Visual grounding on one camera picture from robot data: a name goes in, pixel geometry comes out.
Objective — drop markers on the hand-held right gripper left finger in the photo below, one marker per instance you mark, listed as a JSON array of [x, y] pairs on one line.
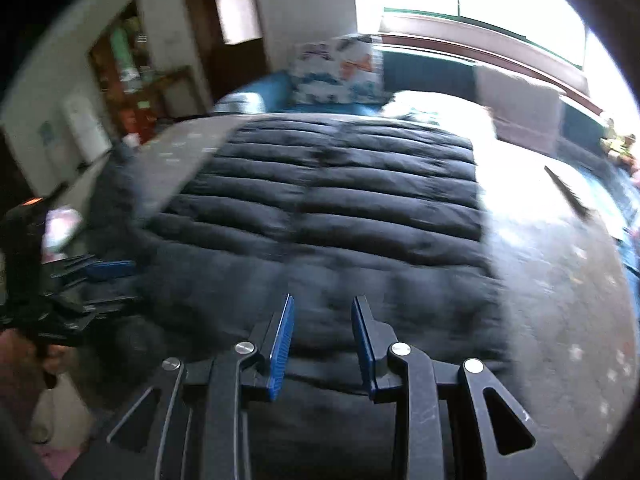
[[280, 350]]

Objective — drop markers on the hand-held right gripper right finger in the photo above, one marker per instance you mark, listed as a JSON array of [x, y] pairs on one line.
[[362, 350]]

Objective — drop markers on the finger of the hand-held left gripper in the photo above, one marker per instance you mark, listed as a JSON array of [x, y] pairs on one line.
[[110, 306], [112, 270]]

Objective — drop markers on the black puffer jacket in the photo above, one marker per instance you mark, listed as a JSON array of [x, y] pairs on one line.
[[350, 200]]

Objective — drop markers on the person's left hand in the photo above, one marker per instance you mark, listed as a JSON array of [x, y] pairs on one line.
[[25, 360]]

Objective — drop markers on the white plastic bag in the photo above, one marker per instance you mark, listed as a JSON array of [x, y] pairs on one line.
[[62, 225]]

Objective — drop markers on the white refrigerator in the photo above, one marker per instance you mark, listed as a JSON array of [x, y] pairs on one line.
[[85, 130]]

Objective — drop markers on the white water dispenser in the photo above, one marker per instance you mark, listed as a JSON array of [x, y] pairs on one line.
[[48, 137]]

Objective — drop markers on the wooden display cabinet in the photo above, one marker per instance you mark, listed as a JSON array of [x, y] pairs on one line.
[[120, 85]]

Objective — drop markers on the pale blue striped blanket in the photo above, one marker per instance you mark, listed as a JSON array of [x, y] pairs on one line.
[[240, 102]]

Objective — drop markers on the dark wooden door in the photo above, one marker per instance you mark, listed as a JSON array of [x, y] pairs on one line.
[[235, 70]]

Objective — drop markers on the dark wooden stick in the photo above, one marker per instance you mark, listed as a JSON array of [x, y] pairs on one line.
[[567, 192]]

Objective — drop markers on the upright butterfly print pillow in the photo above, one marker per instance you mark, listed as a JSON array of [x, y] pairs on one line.
[[340, 70]]

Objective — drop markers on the teal sofa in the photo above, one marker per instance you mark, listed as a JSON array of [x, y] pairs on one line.
[[425, 72]]

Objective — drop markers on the beige back cushion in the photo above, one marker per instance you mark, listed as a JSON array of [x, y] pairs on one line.
[[515, 105]]

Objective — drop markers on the stuffed toy animals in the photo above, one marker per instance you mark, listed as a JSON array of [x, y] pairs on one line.
[[620, 144]]

